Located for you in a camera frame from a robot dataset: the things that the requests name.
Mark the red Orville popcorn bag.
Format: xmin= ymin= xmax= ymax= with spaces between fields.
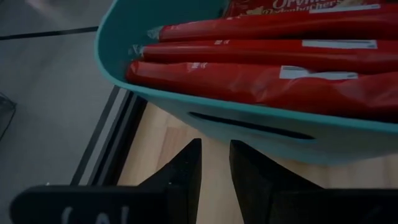
xmin=147 ymin=4 xmax=398 ymax=43
xmin=222 ymin=0 xmax=398 ymax=18
xmin=126 ymin=60 xmax=398 ymax=122
xmin=129 ymin=39 xmax=398 ymax=75

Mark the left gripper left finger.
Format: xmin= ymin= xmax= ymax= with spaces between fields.
xmin=139 ymin=138 xmax=203 ymax=224

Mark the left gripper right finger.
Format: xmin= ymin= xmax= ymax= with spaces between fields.
xmin=229 ymin=139 xmax=322 ymax=224

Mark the teal plastic basket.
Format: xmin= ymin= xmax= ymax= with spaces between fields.
xmin=94 ymin=0 xmax=398 ymax=166

